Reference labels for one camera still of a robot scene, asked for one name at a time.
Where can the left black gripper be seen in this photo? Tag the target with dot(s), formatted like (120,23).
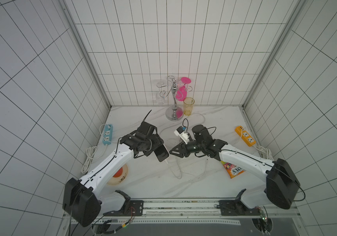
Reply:
(157,142)

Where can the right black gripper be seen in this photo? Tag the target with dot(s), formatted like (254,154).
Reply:
(186,148)

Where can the black smartphone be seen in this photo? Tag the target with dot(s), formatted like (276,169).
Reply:
(161,153)

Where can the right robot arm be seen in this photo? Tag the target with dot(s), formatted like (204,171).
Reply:
(280,185)

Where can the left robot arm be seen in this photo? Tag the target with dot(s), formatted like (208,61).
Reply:
(82,200)

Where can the teal power strip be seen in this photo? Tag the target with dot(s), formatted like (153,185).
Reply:
(107,134)

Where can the clear hanging wine glass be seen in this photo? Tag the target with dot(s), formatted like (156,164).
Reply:
(161,93)

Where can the yellow plastic cup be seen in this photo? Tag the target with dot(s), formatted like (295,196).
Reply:
(188,105)

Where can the pink hanging wine glass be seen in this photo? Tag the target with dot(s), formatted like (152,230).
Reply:
(183,88)

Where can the orange snack packet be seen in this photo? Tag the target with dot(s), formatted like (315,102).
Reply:
(232,169)

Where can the chrome glass rack stand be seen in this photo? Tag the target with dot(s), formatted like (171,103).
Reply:
(174,112)

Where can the orange power strip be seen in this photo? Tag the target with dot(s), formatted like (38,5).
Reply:
(245,136)

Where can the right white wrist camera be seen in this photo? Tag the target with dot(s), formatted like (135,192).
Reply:
(183,134)

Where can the aluminium mounting rail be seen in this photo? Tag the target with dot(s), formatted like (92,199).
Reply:
(165,211)

